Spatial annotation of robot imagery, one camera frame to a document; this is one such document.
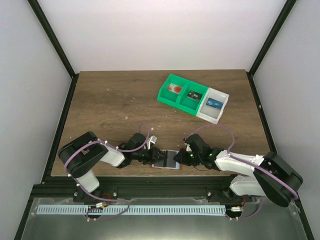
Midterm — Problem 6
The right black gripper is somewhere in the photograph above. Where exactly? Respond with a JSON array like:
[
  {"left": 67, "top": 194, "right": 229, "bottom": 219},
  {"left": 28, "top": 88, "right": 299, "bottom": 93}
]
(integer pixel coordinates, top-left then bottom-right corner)
[{"left": 174, "top": 148, "right": 203, "bottom": 167}]

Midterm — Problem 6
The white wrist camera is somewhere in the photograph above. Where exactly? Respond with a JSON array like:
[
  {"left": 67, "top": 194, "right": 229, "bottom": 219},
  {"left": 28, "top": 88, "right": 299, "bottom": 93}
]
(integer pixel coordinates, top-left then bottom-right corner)
[
  {"left": 183, "top": 138, "right": 192, "bottom": 152},
  {"left": 146, "top": 135, "right": 158, "bottom": 150}
]

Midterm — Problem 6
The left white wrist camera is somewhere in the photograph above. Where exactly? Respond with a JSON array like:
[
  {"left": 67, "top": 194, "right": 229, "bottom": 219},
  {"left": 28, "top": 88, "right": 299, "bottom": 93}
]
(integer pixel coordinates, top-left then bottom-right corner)
[{"left": 146, "top": 135, "right": 158, "bottom": 150}]

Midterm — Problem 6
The left black frame post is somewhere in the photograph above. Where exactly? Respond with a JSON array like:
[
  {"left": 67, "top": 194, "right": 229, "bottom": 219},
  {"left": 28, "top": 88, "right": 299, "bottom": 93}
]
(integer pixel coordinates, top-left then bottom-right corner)
[{"left": 26, "top": 0, "right": 77, "bottom": 78}]

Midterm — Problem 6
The green bin far left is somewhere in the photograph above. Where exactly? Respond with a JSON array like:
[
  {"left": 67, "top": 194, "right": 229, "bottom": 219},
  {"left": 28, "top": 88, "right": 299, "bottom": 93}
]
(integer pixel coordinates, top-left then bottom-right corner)
[{"left": 157, "top": 74, "right": 189, "bottom": 107}]

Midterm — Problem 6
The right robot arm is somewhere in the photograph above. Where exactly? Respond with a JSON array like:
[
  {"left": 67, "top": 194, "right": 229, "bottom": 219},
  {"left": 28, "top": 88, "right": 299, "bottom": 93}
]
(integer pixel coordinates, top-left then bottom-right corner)
[{"left": 173, "top": 134, "right": 303, "bottom": 207}]

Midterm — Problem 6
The black aluminium frame rail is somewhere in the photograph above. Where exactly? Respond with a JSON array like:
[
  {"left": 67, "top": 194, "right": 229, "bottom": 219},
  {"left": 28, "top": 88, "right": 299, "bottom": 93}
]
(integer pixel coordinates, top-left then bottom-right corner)
[{"left": 30, "top": 175, "right": 252, "bottom": 205}]

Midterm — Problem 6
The light blue slotted cable duct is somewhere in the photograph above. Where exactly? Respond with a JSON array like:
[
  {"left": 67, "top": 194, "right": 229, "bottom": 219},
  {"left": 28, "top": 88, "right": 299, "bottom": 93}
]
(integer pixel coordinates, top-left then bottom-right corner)
[{"left": 36, "top": 204, "right": 226, "bottom": 216}]

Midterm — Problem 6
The white bin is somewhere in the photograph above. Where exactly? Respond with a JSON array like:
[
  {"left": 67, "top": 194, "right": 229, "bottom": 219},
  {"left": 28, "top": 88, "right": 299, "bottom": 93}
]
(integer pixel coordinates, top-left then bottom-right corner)
[{"left": 196, "top": 87, "right": 230, "bottom": 124}]

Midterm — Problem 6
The green bin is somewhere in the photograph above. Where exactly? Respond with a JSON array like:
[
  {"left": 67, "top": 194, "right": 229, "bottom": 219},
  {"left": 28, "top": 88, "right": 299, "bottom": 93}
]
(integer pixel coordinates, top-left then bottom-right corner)
[
  {"left": 175, "top": 80, "right": 209, "bottom": 116},
  {"left": 157, "top": 74, "right": 189, "bottom": 107}
]

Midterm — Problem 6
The blue card in bin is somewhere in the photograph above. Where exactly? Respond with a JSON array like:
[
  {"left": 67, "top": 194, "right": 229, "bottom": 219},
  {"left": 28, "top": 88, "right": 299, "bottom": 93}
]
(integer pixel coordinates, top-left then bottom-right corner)
[{"left": 206, "top": 97, "right": 224, "bottom": 110}]

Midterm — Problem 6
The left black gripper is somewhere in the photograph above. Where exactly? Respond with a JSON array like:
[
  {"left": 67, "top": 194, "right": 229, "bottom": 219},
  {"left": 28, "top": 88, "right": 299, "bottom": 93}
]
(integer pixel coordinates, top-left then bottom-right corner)
[{"left": 132, "top": 145, "right": 168, "bottom": 165}]

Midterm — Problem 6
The brown leather card holder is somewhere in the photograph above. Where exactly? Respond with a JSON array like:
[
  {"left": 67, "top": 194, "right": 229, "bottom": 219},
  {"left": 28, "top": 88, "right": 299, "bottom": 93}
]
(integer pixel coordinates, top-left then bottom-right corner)
[{"left": 151, "top": 150, "right": 182, "bottom": 171}]

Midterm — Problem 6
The green bin middle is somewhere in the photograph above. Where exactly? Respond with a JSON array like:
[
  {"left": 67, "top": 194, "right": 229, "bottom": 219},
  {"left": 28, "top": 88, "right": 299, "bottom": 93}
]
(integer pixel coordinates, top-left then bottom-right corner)
[{"left": 175, "top": 80, "right": 209, "bottom": 116}]

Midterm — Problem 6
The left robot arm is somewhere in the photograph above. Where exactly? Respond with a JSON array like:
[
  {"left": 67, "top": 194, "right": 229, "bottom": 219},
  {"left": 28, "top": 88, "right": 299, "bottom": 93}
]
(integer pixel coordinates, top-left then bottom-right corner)
[{"left": 57, "top": 131, "right": 168, "bottom": 202}]

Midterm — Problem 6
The black card in bin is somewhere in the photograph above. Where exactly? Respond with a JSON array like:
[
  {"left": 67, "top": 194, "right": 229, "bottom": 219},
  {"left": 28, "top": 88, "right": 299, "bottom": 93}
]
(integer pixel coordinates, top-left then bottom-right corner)
[{"left": 187, "top": 90, "right": 203, "bottom": 102}]

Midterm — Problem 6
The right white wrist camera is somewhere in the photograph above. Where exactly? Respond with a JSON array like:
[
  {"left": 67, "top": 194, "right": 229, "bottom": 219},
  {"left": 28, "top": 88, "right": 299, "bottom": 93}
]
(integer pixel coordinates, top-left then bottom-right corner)
[{"left": 183, "top": 138, "right": 192, "bottom": 152}]

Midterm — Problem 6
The black frame post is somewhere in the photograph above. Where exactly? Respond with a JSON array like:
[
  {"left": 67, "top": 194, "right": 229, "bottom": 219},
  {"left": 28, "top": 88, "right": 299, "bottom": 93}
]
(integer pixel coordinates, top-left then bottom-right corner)
[
  {"left": 248, "top": 0, "right": 298, "bottom": 77},
  {"left": 26, "top": 0, "right": 77, "bottom": 78}
]

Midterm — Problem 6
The right black frame post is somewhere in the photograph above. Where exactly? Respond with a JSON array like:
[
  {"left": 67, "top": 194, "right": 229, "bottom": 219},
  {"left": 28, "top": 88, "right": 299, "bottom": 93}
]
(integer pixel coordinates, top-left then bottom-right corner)
[{"left": 248, "top": 0, "right": 298, "bottom": 77}]

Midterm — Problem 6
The red white card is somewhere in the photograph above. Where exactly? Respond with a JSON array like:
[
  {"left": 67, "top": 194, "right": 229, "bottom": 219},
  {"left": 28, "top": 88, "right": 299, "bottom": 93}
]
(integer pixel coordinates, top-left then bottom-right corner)
[{"left": 167, "top": 83, "right": 183, "bottom": 95}]

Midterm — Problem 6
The black VIP card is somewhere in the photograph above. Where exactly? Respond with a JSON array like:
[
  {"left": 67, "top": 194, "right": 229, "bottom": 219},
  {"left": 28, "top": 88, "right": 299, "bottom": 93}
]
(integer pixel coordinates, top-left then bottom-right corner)
[{"left": 165, "top": 150, "right": 177, "bottom": 169}]

